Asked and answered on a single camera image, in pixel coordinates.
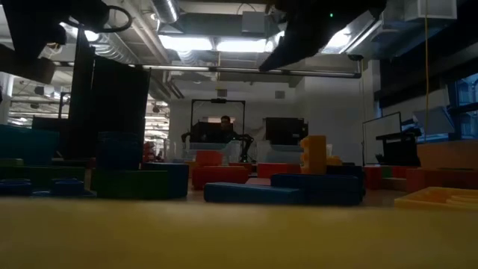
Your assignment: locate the green two-by-four lego brick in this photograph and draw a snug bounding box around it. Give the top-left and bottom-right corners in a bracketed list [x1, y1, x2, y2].
[0, 165, 87, 190]

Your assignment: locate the magenta two-by-four lego brick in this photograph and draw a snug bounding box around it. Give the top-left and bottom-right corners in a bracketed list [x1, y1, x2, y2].
[191, 165, 250, 191]

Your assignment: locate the ceiling light panel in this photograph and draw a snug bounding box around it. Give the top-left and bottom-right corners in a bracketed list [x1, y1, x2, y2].
[216, 37, 276, 53]
[158, 34, 214, 52]

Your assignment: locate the long pink wooden block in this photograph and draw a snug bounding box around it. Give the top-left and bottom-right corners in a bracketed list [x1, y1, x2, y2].
[245, 177, 273, 187]

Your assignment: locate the yellow lego brick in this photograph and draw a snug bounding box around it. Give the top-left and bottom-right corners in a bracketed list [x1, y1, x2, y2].
[299, 134, 328, 176]

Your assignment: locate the grey tilted panel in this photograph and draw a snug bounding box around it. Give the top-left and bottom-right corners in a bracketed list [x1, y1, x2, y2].
[412, 106, 455, 136]

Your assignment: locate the grey ceiling unit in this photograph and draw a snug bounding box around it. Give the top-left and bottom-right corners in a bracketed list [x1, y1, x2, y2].
[241, 10, 267, 35]

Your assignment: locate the black background box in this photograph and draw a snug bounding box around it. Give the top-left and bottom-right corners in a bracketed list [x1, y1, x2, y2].
[264, 117, 310, 146]

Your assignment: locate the black background station frame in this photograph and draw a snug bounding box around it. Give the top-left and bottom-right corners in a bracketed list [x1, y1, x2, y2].
[189, 98, 246, 161]

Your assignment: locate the orange square lego brick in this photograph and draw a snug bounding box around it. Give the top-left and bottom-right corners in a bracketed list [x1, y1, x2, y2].
[195, 149, 224, 167]

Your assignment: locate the black background monitor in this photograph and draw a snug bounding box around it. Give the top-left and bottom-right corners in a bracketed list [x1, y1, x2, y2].
[192, 121, 235, 144]

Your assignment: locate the yellow hanging cable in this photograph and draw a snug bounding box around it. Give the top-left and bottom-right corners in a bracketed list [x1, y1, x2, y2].
[423, 0, 430, 143]

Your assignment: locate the window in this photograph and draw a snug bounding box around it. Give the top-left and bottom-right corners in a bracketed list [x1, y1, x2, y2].
[447, 72, 478, 140]

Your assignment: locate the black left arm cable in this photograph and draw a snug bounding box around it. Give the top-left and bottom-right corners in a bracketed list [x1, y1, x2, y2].
[61, 4, 134, 34]

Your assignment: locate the blue square lego brick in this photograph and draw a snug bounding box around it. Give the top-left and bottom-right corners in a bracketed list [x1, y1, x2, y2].
[96, 130, 146, 172]
[0, 178, 97, 198]

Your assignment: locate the salmon wooden block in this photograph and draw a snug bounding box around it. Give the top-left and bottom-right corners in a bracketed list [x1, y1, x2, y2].
[405, 167, 478, 194]

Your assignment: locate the whiteboard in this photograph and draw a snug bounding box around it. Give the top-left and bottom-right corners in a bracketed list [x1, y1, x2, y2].
[361, 111, 403, 166]

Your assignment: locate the silver ventilation duct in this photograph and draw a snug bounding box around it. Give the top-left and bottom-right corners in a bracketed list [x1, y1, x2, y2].
[151, 0, 180, 24]

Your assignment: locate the black partition stand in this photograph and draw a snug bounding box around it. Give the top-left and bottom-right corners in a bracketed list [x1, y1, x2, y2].
[66, 35, 151, 161]

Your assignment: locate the white ceiling box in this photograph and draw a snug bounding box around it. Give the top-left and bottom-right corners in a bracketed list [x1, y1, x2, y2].
[404, 0, 458, 22]

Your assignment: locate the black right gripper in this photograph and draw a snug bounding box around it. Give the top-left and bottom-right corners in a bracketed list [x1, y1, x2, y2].
[259, 0, 388, 72]

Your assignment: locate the person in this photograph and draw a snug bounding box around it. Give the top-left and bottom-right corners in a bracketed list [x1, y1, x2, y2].
[218, 114, 240, 145]

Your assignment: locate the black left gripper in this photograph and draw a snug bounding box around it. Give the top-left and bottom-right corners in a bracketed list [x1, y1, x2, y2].
[3, 0, 111, 59]

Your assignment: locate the beige wooden block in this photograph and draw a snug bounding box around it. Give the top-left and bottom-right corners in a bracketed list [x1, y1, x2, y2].
[380, 176, 409, 192]

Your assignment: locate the orange translucent bin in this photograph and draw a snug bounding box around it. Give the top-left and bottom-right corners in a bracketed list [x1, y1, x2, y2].
[416, 140, 478, 171]

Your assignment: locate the pink-red arch block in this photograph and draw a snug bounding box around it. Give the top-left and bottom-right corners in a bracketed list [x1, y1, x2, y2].
[364, 165, 382, 190]

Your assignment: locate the grey ceiling pipe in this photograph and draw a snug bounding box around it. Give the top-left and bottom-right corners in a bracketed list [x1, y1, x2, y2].
[128, 64, 362, 79]

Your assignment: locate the teal plastic bin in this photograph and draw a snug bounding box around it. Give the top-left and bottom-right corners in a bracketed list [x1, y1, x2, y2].
[0, 124, 60, 167]

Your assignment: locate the green wooden block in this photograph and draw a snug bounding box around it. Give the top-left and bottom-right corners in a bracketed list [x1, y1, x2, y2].
[90, 170, 170, 200]

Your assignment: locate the long blue wooden block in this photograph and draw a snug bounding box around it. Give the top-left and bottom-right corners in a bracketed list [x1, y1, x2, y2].
[203, 182, 305, 205]

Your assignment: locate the orange two-by-four lego brick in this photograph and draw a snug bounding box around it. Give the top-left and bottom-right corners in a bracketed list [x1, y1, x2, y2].
[394, 185, 478, 211]

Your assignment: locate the black background desk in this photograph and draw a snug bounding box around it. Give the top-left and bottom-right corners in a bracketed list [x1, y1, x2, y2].
[375, 129, 423, 167]

